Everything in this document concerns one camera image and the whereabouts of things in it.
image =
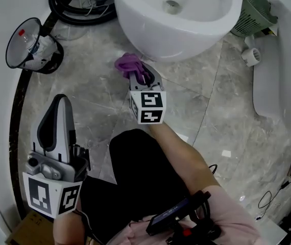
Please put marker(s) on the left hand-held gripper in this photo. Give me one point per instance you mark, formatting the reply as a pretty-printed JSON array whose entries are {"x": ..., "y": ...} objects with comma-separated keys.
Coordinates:
[{"x": 51, "y": 187}]

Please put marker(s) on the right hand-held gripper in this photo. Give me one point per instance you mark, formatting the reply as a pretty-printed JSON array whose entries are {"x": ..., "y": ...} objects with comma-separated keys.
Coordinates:
[{"x": 150, "y": 108}]

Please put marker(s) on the purple cloth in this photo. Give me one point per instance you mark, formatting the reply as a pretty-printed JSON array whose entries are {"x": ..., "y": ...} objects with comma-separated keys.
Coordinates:
[{"x": 127, "y": 64}]

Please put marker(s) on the white round-bowl toilet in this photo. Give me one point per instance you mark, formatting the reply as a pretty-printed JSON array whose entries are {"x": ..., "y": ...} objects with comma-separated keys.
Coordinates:
[{"x": 176, "y": 34}]

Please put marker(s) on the person's right forearm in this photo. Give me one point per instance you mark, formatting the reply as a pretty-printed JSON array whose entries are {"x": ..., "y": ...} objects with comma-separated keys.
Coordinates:
[{"x": 183, "y": 157}]

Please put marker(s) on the person's left forearm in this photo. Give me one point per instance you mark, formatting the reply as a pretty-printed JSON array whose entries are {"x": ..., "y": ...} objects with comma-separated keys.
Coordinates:
[{"x": 66, "y": 228}]

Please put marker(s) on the white labelled toilet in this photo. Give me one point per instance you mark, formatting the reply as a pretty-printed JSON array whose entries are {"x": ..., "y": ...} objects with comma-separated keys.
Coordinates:
[{"x": 270, "y": 85}]

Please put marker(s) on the white paper scrap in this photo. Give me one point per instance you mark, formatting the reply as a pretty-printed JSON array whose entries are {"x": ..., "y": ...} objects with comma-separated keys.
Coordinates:
[
  {"x": 226, "y": 153},
  {"x": 183, "y": 138}
]

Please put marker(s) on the black mesh wastebasket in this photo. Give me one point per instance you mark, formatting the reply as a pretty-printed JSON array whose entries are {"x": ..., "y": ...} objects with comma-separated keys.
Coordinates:
[{"x": 51, "y": 60}]

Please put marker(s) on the person's black trousers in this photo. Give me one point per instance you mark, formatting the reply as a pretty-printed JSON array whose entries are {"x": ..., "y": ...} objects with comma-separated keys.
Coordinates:
[{"x": 135, "y": 175}]

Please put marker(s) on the crumpled white paper trash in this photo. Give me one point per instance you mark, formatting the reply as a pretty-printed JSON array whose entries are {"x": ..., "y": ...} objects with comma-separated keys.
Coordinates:
[{"x": 46, "y": 45}]

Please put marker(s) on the brown cardboard box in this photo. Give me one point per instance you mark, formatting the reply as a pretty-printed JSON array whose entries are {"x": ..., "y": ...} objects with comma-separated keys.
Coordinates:
[{"x": 30, "y": 228}]

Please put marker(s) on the clear bottle with red cap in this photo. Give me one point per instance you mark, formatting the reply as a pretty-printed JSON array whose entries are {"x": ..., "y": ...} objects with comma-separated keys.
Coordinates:
[{"x": 25, "y": 41}]

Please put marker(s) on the white round drain fitting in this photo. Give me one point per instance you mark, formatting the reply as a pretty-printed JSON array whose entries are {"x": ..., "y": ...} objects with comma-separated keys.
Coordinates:
[{"x": 251, "y": 57}]

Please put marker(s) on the green slotted plastic basket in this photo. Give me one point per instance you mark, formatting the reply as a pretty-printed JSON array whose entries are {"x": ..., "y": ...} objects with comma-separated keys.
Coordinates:
[{"x": 252, "y": 11}]

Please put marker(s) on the black chest-mounted device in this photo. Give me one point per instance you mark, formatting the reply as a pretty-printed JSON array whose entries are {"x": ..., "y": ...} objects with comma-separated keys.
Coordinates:
[{"x": 166, "y": 217}]

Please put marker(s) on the person's pink shirt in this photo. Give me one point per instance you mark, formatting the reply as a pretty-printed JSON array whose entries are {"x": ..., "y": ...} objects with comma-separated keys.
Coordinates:
[{"x": 237, "y": 213}]

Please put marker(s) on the white flat board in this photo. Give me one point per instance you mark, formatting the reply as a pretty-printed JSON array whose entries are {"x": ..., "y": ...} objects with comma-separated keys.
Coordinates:
[{"x": 273, "y": 232}]

